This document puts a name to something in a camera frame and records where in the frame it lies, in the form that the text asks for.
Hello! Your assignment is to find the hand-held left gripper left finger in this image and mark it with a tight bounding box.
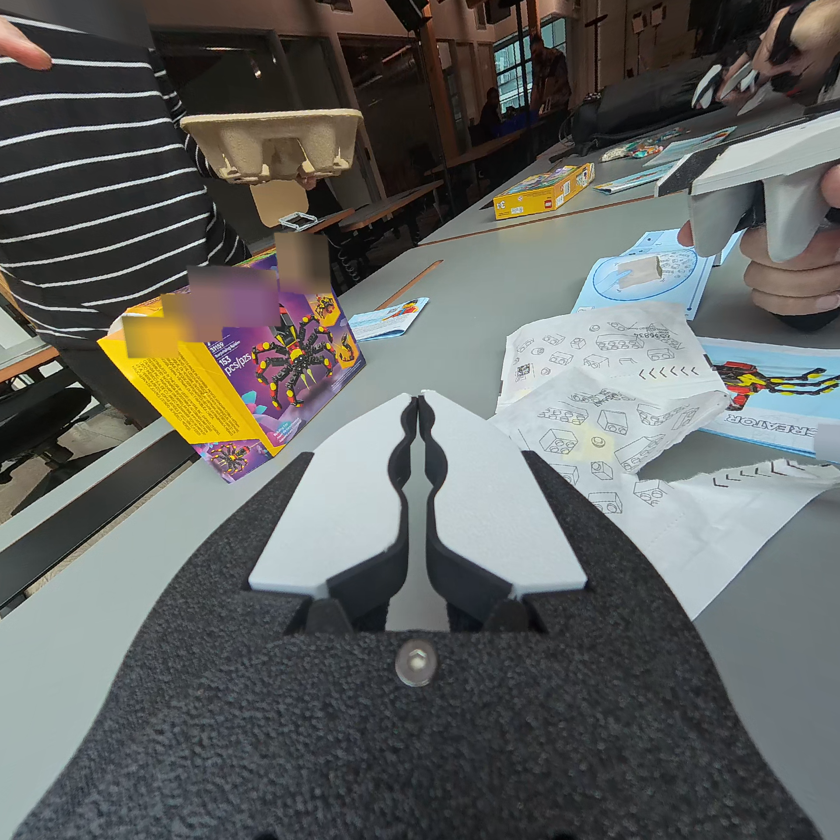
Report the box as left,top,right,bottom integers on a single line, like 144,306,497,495
247,394,420,624

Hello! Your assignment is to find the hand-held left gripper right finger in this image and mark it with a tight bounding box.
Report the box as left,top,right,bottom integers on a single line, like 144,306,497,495
419,390,588,624

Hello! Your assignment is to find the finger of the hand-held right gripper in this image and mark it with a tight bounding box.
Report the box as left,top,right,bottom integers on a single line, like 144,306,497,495
656,109,840,196

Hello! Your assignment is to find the person's right hand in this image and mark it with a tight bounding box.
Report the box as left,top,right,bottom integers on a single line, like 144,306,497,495
677,165,840,320

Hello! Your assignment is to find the pale blue booklet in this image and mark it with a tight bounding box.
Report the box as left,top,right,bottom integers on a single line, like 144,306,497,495
593,161,691,196
646,126,736,167

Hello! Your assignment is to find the colourful plastic packet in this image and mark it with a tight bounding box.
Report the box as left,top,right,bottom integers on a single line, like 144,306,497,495
598,130,684,165

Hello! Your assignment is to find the black bag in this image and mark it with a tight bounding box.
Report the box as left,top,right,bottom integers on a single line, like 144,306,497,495
567,65,726,156

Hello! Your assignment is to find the blue circle-print instruction sheet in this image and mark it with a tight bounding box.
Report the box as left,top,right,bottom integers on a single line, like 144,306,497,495
572,231,717,320

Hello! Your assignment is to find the small white paper piece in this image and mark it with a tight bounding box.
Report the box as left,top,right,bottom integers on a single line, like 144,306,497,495
614,256,665,291

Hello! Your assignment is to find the purple yellow spider toy box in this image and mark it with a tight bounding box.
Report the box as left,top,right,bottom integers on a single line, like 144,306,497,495
97,254,366,484

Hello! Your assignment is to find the robot-print instruction booklet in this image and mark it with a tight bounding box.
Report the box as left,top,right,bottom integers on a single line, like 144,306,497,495
694,338,840,458

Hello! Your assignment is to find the white brick-print paper bag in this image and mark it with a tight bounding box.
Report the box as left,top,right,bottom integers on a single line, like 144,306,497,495
497,303,731,476

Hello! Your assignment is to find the small blue instruction leaflet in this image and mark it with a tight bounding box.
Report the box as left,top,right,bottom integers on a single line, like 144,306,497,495
345,298,431,343

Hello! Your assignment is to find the torn white paper bag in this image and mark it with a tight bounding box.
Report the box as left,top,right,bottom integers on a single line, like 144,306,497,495
569,458,840,622

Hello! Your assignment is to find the black office chair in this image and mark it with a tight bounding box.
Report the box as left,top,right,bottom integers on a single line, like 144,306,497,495
0,387,94,521

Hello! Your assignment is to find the wooden bench table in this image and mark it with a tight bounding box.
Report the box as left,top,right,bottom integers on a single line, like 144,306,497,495
338,181,445,235

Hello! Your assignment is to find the brown cardboard cup carrier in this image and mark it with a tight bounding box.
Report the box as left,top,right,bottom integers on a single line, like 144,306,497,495
179,109,364,186

